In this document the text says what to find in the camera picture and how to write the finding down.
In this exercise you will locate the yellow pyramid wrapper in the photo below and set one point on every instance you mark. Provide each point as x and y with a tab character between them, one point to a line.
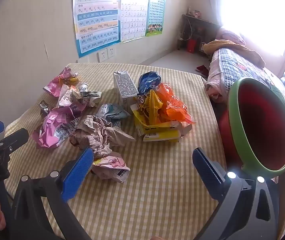
152	107

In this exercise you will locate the red bin with green rim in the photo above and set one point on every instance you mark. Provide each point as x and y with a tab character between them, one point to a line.
262	120

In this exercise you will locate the pink bed sheet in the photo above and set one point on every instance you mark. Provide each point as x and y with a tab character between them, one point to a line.
215	80

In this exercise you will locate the pink pillow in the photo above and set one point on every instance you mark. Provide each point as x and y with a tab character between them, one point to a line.
230	33

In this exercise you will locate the small white cup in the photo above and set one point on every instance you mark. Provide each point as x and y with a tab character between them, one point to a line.
83	87

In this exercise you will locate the light blue wrapper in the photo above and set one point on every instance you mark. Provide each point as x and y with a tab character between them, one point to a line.
112	112

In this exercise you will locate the dark wooden shelf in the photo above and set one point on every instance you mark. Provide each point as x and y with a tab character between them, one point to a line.
205	25

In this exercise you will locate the green chart wall poster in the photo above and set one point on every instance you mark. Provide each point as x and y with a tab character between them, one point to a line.
156	7

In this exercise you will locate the yellow bear print carton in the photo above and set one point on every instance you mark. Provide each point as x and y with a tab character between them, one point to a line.
157	133

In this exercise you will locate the pink foil snack wrapper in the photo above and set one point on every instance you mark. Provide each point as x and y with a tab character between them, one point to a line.
57	83

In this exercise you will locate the orange plastic bag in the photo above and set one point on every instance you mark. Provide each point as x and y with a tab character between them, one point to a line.
175	105

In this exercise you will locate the silver foil wrapper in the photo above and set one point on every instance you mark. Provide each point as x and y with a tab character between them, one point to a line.
43	107

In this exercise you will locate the checkered tablecloth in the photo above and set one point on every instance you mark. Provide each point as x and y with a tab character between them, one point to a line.
157	180

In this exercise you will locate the red shoe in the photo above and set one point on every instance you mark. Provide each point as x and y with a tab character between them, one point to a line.
202	69

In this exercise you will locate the white lettered crumpled wrapper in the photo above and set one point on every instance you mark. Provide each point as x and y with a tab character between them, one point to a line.
66	98

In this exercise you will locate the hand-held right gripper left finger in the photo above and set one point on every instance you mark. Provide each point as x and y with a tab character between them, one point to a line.
78	172

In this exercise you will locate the bed with plaid quilt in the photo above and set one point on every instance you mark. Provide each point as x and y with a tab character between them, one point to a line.
235	62

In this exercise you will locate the pink guitar print wrapper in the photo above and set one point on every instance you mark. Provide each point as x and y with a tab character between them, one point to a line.
110	165

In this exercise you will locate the brown crumpled paper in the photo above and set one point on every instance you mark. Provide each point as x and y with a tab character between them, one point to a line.
95	132

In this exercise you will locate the red white box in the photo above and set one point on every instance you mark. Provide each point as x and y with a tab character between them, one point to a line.
196	13

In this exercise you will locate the white chart wall poster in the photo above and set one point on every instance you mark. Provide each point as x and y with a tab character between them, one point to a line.
133	12

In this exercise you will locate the white milk carton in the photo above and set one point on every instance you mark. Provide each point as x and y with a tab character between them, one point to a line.
125	85

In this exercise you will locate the phonics wall poster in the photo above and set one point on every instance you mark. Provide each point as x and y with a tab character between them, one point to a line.
95	17

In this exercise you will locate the yellow blanket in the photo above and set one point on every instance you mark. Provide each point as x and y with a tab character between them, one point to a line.
232	48

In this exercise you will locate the large pink crumpled wrapper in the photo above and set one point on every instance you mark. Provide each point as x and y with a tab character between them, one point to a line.
50	127

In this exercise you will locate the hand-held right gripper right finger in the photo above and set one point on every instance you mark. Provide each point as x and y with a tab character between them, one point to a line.
207	167

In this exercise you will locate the white wall socket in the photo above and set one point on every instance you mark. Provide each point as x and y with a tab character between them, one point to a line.
102	54
111	51

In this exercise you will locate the blue snack bag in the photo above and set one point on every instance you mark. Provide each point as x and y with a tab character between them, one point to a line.
147	80

